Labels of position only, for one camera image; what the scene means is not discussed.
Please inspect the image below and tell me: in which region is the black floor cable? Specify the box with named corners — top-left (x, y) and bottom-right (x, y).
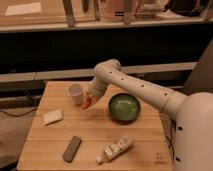
top-left (0, 107), bottom-right (38, 118)

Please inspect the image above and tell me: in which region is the green bowl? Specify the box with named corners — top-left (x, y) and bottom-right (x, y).
top-left (108, 93), bottom-right (141, 122)

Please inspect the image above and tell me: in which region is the white sponge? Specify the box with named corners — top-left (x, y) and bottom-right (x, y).
top-left (43, 109), bottom-right (63, 125)

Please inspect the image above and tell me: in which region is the grey rectangular bar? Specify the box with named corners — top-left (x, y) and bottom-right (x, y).
top-left (63, 136), bottom-right (82, 162)

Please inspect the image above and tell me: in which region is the white plastic bottle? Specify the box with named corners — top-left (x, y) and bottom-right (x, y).
top-left (96, 136), bottom-right (133, 164)

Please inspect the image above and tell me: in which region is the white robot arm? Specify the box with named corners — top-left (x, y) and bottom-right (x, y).
top-left (88, 59), bottom-right (213, 171)

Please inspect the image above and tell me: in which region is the red pepper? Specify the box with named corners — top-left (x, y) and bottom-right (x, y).
top-left (83, 99), bottom-right (92, 109)

